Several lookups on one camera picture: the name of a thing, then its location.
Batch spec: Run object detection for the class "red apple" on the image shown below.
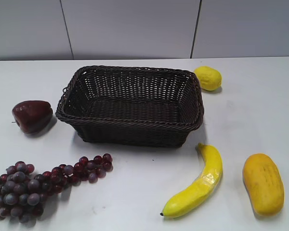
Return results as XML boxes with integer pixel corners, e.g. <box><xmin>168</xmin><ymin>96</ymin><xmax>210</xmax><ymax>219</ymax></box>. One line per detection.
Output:
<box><xmin>12</xmin><ymin>100</ymin><xmax>53</xmax><ymax>134</ymax></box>

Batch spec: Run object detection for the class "purple grape bunch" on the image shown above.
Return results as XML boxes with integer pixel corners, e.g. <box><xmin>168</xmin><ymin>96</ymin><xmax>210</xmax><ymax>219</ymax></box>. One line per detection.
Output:
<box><xmin>0</xmin><ymin>154</ymin><xmax>113</xmax><ymax>223</ymax></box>

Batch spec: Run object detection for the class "dark brown wicker basket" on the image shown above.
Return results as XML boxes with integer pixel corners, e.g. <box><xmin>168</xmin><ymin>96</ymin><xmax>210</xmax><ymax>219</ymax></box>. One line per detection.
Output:
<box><xmin>55</xmin><ymin>65</ymin><xmax>204</xmax><ymax>148</ymax></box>

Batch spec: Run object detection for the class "yellow banana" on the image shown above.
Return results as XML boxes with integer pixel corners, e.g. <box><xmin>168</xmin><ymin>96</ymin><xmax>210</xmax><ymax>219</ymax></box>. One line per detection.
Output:
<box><xmin>160</xmin><ymin>143</ymin><xmax>223</xmax><ymax>218</ymax></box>

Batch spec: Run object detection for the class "yellow lemon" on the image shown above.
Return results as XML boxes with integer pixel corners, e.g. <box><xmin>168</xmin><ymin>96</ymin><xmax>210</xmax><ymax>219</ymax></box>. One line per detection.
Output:
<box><xmin>194</xmin><ymin>66</ymin><xmax>222</xmax><ymax>91</ymax></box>

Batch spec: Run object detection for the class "orange yellow mango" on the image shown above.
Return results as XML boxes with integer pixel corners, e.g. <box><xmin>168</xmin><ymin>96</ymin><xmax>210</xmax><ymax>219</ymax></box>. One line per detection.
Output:
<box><xmin>242</xmin><ymin>153</ymin><xmax>285</xmax><ymax>217</ymax></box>

